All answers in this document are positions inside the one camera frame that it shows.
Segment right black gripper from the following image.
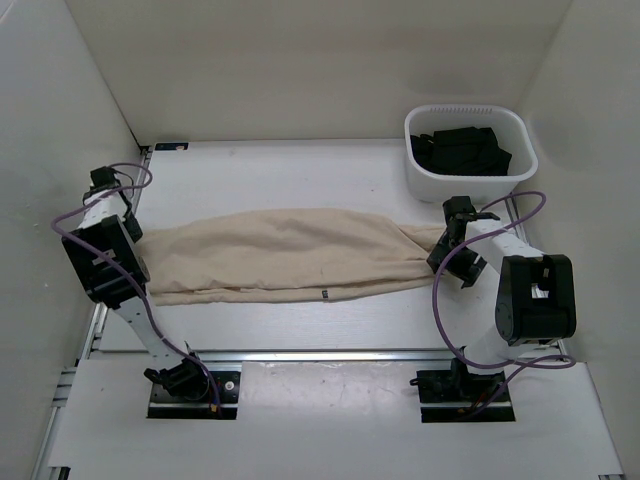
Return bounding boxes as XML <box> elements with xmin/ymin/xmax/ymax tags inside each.
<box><xmin>427</xmin><ymin>231</ymin><xmax>488</xmax><ymax>289</ymax></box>

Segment beige trousers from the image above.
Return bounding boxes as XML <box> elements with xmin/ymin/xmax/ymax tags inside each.
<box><xmin>137</xmin><ymin>208</ymin><xmax>444</xmax><ymax>306</ymax></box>

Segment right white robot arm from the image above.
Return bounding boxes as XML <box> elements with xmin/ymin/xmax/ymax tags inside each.
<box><xmin>416</xmin><ymin>196</ymin><xmax>577</xmax><ymax>402</ymax></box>

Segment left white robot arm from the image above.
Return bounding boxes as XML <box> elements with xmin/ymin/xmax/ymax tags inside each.
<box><xmin>51</xmin><ymin>162</ymin><xmax>212</xmax><ymax>401</ymax></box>

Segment black folded garment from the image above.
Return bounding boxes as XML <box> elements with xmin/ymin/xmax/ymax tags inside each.
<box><xmin>410</xmin><ymin>127</ymin><xmax>512</xmax><ymax>177</ymax></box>

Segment white plastic basket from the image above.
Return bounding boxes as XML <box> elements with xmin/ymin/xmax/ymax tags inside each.
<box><xmin>404</xmin><ymin>104</ymin><xmax>538</xmax><ymax>202</ymax></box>

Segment right aluminium frame rail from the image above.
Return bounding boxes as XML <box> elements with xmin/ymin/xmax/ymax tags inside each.
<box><xmin>504</xmin><ymin>191</ymin><xmax>566</xmax><ymax>362</ymax></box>

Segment aluminium frame rail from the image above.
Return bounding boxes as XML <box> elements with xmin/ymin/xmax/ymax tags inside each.
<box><xmin>504</xmin><ymin>191</ymin><xmax>566</xmax><ymax>362</ymax></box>
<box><xmin>29</xmin><ymin>144</ymin><xmax>154</xmax><ymax>480</ymax></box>

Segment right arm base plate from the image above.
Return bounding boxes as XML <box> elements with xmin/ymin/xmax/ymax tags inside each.
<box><xmin>409</xmin><ymin>365</ymin><xmax>516</xmax><ymax>424</ymax></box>

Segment front aluminium rail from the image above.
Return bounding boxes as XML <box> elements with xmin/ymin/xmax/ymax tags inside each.
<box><xmin>199</xmin><ymin>349</ymin><xmax>453</xmax><ymax>363</ymax></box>

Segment left aluminium frame rail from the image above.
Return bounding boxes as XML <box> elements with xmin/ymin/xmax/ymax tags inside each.
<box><xmin>29</xmin><ymin>144</ymin><xmax>154</xmax><ymax>480</ymax></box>

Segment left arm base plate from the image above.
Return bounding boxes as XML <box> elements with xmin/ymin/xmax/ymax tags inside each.
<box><xmin>144</xmin><ymin>360</ymin><xmax>241</xmax><ymax>420</ymax></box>

